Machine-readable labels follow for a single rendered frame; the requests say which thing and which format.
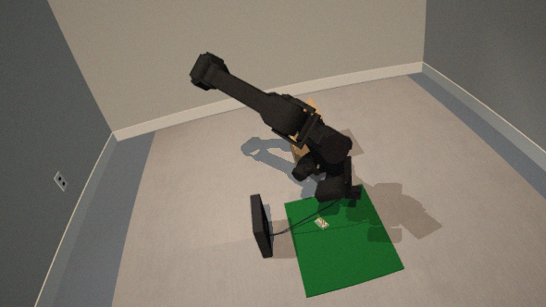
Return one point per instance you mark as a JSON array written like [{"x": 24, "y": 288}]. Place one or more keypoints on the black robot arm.
[{"x": 283, "y": 113}]

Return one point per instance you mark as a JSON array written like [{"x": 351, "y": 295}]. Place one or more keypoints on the green circuit board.
[{"x": 343, "y": 245}]

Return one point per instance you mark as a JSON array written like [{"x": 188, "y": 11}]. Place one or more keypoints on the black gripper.
[{"x": 337, "y": 181}]

